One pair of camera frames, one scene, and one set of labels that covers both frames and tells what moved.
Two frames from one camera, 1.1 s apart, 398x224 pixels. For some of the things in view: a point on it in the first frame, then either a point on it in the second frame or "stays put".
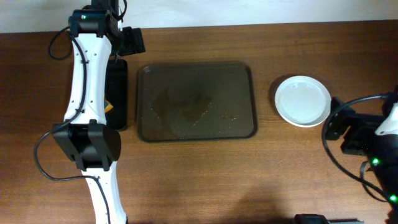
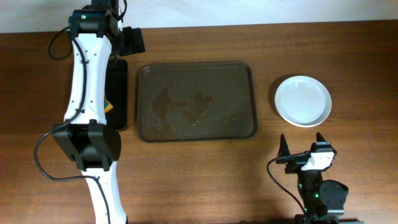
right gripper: (337, 118) to (296, 158)
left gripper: (116, 93) stays put
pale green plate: (303, 101) stays put
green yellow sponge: (107, 106) stays put
